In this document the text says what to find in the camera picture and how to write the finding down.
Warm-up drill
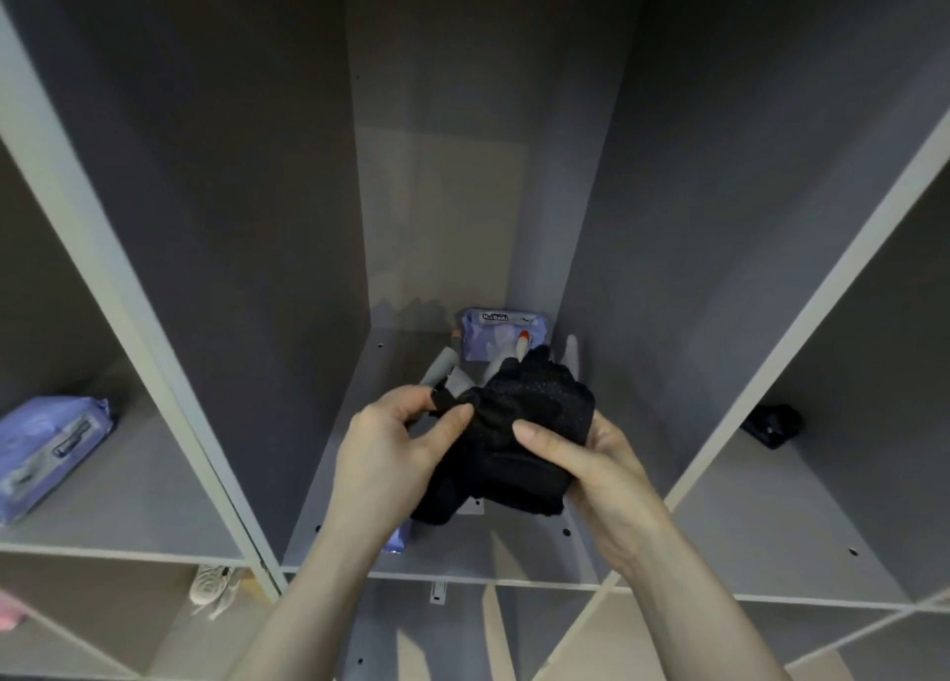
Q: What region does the person's right forearm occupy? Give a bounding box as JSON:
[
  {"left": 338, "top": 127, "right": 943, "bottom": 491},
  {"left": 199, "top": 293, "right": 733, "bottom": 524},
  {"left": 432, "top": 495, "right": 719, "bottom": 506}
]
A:
[{"left": 616, "top": 517, "right": 792, "bottom": 681}]

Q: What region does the grey white sneaker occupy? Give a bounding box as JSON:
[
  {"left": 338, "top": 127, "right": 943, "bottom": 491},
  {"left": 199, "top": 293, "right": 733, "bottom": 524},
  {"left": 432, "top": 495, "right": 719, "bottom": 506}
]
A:
[{"left": 189, "top": 562, "right": 242, "bottom": 621}]

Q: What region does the person's left forearm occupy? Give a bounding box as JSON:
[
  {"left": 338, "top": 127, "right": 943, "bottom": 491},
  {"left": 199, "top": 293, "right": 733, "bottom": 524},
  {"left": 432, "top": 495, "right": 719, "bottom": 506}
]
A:
[{"left": 230, "top": 524, "right": 402, "bottom": 681}]

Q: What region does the grey cubby shelf unit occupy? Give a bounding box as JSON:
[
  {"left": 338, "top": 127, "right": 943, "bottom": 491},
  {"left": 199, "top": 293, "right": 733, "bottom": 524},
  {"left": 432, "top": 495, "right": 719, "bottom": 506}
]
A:
[{"left": 0, "top": 0, "right": 950, "bottom": 681}]

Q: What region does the person's right hand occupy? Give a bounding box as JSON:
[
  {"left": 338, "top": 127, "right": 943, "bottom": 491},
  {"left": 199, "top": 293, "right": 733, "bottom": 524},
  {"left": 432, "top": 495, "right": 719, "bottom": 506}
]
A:
[{"left": 512, "top": 409, "right": 675, "bottom": 579}]

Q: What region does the pink tumbler bottle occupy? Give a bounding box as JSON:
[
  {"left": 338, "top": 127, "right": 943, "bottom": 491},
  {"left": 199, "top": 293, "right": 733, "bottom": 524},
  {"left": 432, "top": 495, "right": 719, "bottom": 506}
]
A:
[{"left": 0, "top": 591, "right": 31, "bottom": 633}]

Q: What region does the person's left hand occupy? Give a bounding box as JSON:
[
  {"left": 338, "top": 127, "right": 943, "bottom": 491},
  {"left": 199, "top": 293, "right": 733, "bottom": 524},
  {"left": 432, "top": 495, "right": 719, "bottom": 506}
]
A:
[{"left": 325, "top": 383, "right": 476, "bottom": 552}]

